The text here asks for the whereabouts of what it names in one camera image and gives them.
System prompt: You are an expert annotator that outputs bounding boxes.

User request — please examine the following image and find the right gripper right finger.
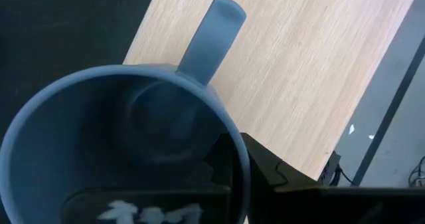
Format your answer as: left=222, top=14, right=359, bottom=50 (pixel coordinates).
left=240, top=132, right=425, bottom=224

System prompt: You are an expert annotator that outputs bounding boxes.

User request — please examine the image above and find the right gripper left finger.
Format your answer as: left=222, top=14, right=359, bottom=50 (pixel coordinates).
left=62, top=133, right=239, bottom=224

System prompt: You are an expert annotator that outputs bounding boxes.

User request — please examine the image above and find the grey-blue ceramic mug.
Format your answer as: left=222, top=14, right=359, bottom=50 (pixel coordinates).
left=0, top=0, right=252, bottom=224

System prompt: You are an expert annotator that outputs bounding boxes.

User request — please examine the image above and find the wooden shelf with black legs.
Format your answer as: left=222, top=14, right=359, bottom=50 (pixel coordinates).
left=122, top=0, right=423, bottom=182

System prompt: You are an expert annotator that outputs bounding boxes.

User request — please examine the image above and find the black looped cable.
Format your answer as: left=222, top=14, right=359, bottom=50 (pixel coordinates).
left=318, top=150, right=355, bottom=187

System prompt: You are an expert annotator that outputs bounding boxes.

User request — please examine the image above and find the black cable bundle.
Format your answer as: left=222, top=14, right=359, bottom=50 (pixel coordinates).
left=407, top=154, right=425, bottom=188

